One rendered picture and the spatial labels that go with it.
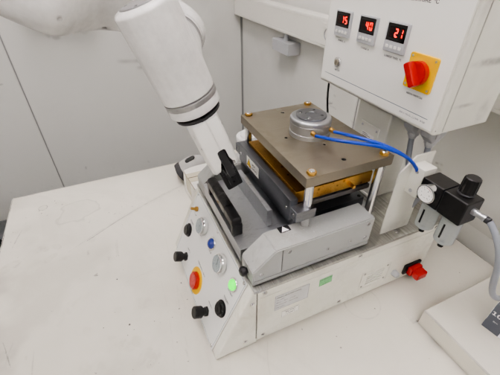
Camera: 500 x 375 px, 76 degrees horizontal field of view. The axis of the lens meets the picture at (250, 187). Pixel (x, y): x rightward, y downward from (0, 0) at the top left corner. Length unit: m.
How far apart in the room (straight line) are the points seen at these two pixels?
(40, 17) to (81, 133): 1.63
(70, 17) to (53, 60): 1.47
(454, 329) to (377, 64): 0.54
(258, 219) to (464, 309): 0.47
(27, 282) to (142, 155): 1.37
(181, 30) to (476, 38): 0.40
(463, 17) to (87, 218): 1.00
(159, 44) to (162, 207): 0.67
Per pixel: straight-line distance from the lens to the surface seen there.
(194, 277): 0.76
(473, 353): 0.79
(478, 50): 0.60
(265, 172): 0.62
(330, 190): 0.61
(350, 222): 0.61
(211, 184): 0.67
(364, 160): 0.58
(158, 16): 0.44
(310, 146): 0.60
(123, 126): 2.09
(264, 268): 0.55
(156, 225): 0.98
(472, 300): 0.87
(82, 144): 2.13
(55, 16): 0.49
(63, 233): 1.06
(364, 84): 0.71
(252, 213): 0.65
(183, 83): 0.47
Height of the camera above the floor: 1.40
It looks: 36 degrees down
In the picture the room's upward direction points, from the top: straight up
